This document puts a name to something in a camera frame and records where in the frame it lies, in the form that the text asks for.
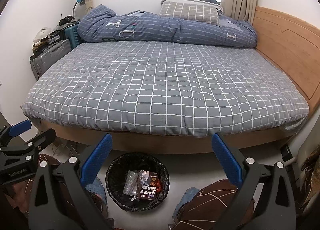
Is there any brown cookie box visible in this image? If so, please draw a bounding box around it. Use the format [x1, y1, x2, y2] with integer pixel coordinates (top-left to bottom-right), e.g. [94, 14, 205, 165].
[137, 170, 162, 200]

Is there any wooden headboard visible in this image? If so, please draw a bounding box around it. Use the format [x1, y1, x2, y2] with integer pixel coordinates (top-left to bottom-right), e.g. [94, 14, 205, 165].
[253, 6, 320, 116]

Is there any brown patterned trouser leg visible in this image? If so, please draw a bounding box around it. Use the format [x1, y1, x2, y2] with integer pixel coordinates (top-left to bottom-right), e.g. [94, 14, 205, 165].
[172, 178, 254, 230]

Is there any grey suitcase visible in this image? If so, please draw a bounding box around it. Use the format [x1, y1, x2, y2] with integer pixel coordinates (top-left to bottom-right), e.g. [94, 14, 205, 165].
[30, 39, 72, 80]

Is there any blue slipper left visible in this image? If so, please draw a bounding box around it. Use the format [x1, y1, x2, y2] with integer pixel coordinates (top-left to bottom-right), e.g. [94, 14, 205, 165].
[86, 177, 108, 218]

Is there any wooden bed frame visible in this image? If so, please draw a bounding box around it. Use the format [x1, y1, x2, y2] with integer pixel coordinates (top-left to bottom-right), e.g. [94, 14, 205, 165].
[37, 109, 320, 155]

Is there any clutter pile on suitcases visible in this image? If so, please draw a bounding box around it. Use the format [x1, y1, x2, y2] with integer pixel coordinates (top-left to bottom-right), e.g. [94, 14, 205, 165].
[32, 15, 80, 54]

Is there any teal suitcase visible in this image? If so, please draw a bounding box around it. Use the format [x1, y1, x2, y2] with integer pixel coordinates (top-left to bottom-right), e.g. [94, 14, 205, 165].
[63, 24, 83, 49]

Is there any black trash bin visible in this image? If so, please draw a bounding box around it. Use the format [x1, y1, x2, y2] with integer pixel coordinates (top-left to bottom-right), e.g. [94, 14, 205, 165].
[106, 153, 170, 212]

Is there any blue striped duvet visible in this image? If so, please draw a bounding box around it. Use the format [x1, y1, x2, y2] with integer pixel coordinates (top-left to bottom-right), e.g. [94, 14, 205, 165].
[77, 5, 258, 48]

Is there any grey checked pillow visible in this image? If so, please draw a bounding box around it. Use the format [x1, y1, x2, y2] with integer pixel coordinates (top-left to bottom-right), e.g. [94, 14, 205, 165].
[159, 1, 220, 25]

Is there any blue slipper right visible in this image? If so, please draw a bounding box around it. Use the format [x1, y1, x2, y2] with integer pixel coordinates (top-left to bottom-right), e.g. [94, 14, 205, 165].
[172, 187, 199, 219]

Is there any blue slipper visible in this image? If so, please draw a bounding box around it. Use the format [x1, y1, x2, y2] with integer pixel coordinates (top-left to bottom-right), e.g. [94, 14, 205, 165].
[86, 177, 108, 218]
[172, 187, 199, 219]

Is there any blue desk lamp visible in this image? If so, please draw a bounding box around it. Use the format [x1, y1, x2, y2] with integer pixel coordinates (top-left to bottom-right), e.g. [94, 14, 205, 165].
[72, 0, 86, 17]

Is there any grey checked bed sheet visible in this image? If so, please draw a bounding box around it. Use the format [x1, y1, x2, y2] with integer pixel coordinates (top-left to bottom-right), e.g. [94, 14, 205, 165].
[22, 41, 309, 137]

